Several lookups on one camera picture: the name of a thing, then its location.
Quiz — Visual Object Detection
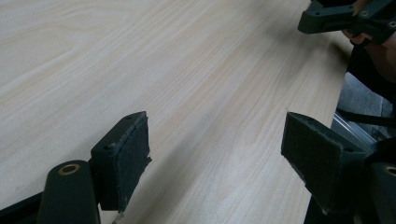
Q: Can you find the black cable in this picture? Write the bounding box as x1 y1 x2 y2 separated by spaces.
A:
335 107 396 128

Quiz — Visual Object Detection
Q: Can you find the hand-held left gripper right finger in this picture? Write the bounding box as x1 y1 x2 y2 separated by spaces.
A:
280 111 371 217

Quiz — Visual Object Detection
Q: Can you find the aluminium table frame rail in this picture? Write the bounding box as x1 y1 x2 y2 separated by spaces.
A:
330 112 379 152

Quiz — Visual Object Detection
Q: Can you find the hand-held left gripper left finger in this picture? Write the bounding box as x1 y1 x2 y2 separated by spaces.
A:
90 110 153 213

